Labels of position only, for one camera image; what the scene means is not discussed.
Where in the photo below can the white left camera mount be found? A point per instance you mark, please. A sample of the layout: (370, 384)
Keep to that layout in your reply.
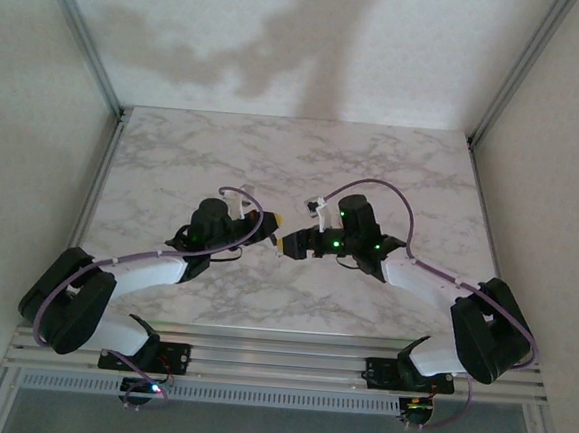
(235, 204)

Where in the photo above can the aluminium side rail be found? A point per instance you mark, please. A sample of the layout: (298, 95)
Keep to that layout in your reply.
(483, 191)
(103, 172)

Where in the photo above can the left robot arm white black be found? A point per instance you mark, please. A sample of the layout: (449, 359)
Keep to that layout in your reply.
(144, 275)

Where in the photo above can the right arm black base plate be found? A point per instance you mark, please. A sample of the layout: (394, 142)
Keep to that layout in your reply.
(380, 374)

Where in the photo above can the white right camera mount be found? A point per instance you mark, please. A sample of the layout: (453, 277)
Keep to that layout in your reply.
(325, 218)

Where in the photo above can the black controller board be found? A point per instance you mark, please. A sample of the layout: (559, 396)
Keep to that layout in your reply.
(135, 387)
(422, 412)

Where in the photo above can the aluminium frame post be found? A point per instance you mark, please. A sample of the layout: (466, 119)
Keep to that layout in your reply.
(83, 35)
(521, 69)

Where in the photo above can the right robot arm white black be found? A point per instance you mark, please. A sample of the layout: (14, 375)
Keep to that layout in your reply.
(410, 281)

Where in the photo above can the aluminium rail beam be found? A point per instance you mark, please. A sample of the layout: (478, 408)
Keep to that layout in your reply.
(278, 361)

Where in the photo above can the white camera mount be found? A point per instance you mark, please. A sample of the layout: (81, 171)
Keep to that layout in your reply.
(235, 204)
(325, 218)

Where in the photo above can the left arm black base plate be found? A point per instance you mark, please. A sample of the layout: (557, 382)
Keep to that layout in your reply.
(178, 358)

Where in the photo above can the keys of black padlock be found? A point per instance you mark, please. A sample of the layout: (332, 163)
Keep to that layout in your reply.
(279, 254)

